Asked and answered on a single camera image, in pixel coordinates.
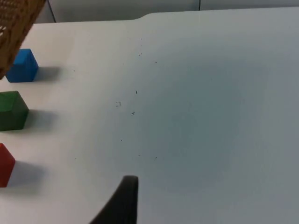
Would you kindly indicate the blue cube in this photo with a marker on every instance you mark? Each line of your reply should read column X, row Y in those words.
column 23, row 68

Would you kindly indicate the green cube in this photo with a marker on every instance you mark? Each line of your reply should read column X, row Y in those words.
column 11, row 112

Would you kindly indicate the brown wicker basket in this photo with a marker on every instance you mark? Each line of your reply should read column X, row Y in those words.
column 14, row 25

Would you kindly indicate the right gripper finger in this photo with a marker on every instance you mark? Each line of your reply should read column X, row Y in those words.
column 123, row 205

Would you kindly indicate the red cube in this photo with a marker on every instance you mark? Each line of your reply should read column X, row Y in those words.
column 5, row 165

